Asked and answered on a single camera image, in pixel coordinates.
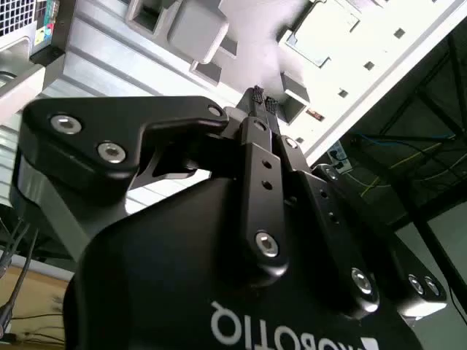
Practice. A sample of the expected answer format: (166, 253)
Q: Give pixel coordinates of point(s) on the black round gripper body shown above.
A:
(164, 273)

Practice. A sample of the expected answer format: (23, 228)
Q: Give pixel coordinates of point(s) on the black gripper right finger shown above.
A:
(328, 226)

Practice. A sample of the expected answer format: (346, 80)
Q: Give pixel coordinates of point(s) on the silver square CPU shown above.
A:
(321, 40)

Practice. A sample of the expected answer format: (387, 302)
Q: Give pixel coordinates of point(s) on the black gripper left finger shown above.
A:
(91, 124)

